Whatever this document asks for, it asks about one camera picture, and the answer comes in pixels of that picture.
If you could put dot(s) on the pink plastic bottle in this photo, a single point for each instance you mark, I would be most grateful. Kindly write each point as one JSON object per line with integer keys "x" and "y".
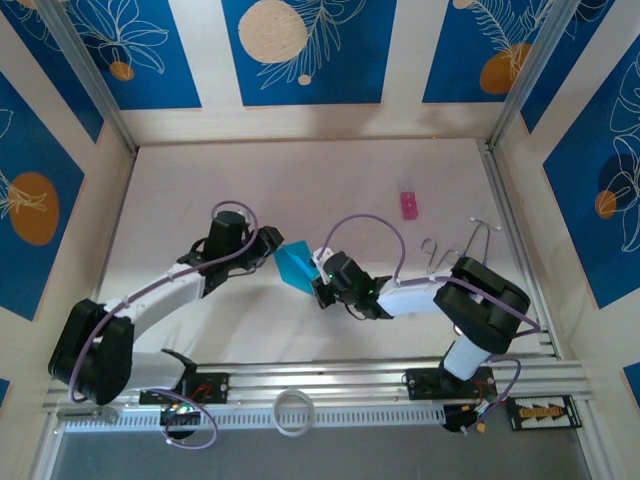
{"x": 409, "y": 202}

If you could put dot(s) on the aluminium frame post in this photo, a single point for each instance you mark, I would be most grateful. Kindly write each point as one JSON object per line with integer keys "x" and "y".
{"x": 530, "y": 75}
{"x": 90, "y": 80}

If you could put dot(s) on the blue tube stethoscope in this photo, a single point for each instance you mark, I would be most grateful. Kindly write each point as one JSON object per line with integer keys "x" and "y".
{"x": 482, "y": 237}

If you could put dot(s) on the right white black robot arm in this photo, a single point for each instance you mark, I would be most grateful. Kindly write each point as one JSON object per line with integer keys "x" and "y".
{"x": 480, "y": 305}

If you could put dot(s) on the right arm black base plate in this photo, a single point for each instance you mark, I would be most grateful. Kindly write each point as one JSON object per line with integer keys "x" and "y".
{"x": 425, "y": 385}

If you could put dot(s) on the aluminium side rail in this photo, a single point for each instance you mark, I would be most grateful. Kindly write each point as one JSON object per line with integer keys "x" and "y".
{"x": 505, "y": 200}

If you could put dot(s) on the blue square paper sheet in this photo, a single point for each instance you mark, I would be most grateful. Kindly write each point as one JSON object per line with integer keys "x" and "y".
{"x": 292, "y": 265}

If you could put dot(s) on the green-lit control board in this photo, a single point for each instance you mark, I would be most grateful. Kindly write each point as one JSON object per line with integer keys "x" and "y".
{"x": 180, "y": 411}

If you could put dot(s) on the black panel with orange arrows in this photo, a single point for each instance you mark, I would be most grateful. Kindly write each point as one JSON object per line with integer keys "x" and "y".
{"x": 545, "y": 412}

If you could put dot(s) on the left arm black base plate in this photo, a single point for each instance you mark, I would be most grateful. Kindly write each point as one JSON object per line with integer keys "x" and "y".
{"x": 215, "y": 387}

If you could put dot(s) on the long aluminium base rail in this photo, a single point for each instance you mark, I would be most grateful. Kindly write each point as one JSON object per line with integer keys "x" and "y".
{"x": 325, "y": 377}

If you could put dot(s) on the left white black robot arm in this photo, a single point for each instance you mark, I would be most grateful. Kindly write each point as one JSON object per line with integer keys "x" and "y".
{"x": 100, "y": 350}

